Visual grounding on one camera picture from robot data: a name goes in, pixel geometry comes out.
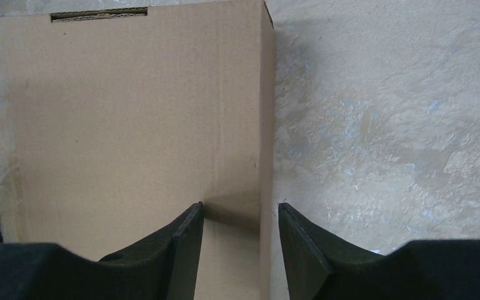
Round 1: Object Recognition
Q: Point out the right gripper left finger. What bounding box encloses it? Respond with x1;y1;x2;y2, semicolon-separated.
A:
0;202;204;299

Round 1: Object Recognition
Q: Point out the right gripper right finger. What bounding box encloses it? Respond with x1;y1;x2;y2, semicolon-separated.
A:
278;202;480;299

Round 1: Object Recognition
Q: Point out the brown cardboard express box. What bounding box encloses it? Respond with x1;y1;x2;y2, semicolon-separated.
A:
0;1;276;299

